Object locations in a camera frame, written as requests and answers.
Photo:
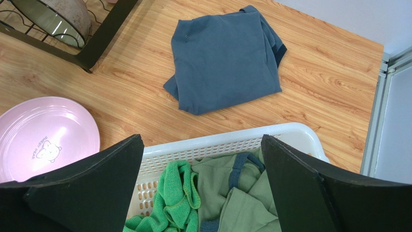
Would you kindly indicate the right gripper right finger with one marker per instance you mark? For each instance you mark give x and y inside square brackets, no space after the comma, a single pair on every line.
[312,195]

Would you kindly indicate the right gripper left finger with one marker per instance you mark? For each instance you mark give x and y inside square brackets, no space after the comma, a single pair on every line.
[90,195]

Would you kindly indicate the pink plate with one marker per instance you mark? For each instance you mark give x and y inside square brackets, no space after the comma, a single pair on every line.
[43,134]

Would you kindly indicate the beige brown bowl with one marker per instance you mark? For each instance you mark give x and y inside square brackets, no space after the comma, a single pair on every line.
[66,20]

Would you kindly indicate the white plastic basket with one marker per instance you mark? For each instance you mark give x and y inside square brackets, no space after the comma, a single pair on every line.
[156,158]

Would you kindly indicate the olive green shirt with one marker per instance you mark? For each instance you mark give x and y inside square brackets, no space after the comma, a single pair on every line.
[235,194]

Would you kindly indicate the bright green towel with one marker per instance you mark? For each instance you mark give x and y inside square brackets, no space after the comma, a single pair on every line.
[175,203]

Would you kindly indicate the folded blue cloth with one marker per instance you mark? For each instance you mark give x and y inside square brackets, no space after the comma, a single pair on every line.
[224,60]

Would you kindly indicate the black wire dish rack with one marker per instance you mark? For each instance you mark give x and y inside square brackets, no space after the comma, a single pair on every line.
[93,50]

